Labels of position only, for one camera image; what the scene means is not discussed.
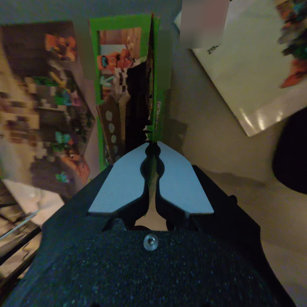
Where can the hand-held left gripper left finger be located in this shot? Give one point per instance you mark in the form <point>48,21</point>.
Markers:
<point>120,187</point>

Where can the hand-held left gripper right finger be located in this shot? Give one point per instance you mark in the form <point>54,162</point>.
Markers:
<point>184,187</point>

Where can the green toy brick box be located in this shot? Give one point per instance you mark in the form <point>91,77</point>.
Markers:
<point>48,110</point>

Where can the white instruction booklet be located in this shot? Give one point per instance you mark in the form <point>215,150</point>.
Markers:
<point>249,81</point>

